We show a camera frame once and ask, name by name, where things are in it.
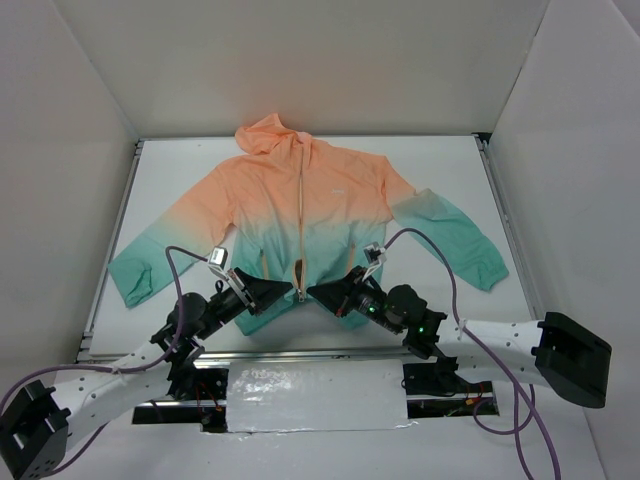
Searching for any orange and teal gradient jacket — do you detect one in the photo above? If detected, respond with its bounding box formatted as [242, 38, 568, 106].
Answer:
[108, 114, 508, 335]

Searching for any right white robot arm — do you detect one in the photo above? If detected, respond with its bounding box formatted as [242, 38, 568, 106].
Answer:
[307, 267, 612, 409]

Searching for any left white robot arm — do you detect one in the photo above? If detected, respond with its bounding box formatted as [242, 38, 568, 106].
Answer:
[1, 268, 292, 479]

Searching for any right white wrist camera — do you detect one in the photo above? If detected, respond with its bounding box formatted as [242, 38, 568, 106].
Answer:
[363, 242, 386, 280]

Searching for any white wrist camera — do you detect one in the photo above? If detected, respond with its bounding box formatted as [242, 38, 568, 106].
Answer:
[207, 246, 229, 280]
[363, 242, 386, 280]

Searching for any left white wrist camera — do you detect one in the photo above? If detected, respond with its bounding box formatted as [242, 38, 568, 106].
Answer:
[207, 246, 229, 280]

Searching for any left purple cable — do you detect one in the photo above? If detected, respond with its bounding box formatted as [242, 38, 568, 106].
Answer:
[0, 244, 221, 476]

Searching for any purple cable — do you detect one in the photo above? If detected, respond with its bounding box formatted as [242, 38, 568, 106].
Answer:
[0, 244, 221, 476]
[379, 227, 564, 480]

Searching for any aluminium table frame rail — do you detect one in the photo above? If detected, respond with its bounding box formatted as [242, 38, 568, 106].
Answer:
[78, 135, 544, 363]

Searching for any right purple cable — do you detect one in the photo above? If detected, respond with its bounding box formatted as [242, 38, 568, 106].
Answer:
[379, 227, 564, 480]

